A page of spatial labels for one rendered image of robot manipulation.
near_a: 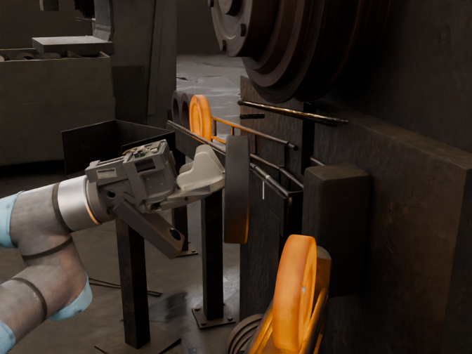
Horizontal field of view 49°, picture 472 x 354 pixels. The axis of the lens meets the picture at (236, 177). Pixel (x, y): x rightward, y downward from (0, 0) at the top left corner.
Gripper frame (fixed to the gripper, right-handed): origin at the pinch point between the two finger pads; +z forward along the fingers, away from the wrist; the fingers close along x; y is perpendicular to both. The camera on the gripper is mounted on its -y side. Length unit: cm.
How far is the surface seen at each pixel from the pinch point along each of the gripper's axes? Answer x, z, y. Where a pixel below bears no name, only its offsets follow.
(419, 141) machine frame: 9.2, 28.7, -5.2
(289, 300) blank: -14.9, 3.4, -12.1
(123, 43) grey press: 313, -78, 10
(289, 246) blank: -9.3, 4.9, -7.9
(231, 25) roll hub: 37.8, 4.3, 17.9
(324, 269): -1.4, 9.0, -17.2
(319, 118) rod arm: 25.7, 16.0, -1.9
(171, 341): 75, -42, -76
